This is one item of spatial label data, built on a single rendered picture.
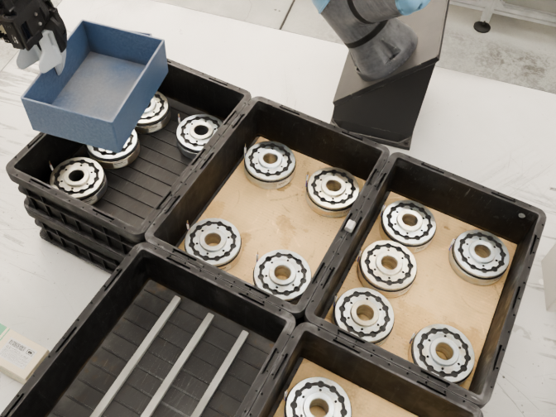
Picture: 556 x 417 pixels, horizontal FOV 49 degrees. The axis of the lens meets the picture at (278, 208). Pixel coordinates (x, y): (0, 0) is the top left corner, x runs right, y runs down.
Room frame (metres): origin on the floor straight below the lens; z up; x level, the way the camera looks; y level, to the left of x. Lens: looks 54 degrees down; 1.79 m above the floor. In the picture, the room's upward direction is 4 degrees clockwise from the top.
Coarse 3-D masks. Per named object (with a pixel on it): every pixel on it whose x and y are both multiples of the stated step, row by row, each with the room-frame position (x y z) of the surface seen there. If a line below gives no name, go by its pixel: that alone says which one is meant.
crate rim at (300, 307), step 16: (256, 96) 0.89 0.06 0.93; (288, 112) 0.85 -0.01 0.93; (336, 128) 0.82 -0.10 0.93; (224, 144) 0.76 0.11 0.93; (368, 144) 0.79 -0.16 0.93; (208, 160) 0.72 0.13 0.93; (384, 160) 0.75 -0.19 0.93; (192, 176) 0.67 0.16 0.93; (368, 192) 0.67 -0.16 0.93; (352, 208) 0.63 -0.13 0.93; (160, 224) 0.57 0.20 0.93; (160, 240) 0.53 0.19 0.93; (336, 240) 0.56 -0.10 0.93; (176, 256) 0.51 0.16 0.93; (192, 256) 0.51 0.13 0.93; (208, 272) 0.48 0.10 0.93; (224, 272) 0.48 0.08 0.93; (320, 272) 0.50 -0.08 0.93; (240, 288) 0.46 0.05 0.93; (256, 288) 0.46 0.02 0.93; (288, 304) 0.43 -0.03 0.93; (304, 304) 0.44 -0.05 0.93
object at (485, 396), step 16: (400, 160) 0.76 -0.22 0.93; (416, 160) 0.76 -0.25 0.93; (384, 176) 0.72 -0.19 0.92; (448, 176) 0.72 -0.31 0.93; (480, 192) 0.69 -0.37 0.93; (496, 192) 0.69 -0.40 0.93; (368, 208) 0.63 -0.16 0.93; (528, 208) 0.66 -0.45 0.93; (544, 224) 0.63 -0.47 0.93; (352, 240) 0.56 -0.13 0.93; (336, 256) 0.53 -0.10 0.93; (528, 256) 0.56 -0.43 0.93; (528, 272) 0.53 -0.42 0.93; (320, 288) 0.47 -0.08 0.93; (512, 304) 0.46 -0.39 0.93; (304, 320) 0.42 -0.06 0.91; (320, 320) 0.41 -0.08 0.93; (512, 320) 0.44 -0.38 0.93; (352, 336) 0.39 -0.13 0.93; (384, 352) 0.37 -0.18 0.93; (496, 352) 0.38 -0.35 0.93; (416, 368) 0.35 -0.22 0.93; (496, 368) 0.36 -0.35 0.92; (448, 384) 0.33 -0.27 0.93; (480, 400) 0.30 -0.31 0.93
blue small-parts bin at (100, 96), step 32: (96, 32) 0.82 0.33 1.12; (128, 32) 0.81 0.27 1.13; (96, 64) 0.80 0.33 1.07; (128, 64) 0.80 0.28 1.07; (160, 64) 0.77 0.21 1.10; (32, 96) 0.66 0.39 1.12; (64, 96) 0.71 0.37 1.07; (96, 96) 0.72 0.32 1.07; (128, 96) 0.66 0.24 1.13; (32, 128) 0.64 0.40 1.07; (64, 128) 0.62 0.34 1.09; (96, 128) 0.61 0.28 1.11; (128, 128) 0.64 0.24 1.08
